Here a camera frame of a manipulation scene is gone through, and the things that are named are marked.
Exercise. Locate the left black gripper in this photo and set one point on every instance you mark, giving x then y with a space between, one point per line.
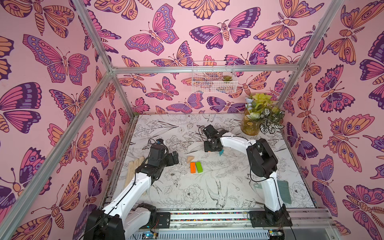
170 161

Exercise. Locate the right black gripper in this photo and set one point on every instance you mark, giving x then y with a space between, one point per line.
212 144

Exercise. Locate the natural wood triangle block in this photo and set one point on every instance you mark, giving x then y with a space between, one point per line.
190 159

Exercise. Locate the green wooden block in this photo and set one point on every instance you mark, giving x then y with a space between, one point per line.
199 167

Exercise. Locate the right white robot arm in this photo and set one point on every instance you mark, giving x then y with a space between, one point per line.
263 163

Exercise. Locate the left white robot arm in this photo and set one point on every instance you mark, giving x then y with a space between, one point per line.
123 198

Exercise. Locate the amber glass vase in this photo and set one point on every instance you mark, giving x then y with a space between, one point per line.
248 126

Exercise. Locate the artificial plant bouquet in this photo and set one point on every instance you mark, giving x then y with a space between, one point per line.
264 110

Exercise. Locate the small potted succulent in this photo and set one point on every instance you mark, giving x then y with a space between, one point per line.
227 78

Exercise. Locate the white wire basket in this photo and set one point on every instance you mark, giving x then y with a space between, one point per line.
207 79

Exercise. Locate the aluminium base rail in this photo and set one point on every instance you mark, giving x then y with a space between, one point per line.
308 224

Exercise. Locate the aluminium frame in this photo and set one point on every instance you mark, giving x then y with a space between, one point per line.
24 203

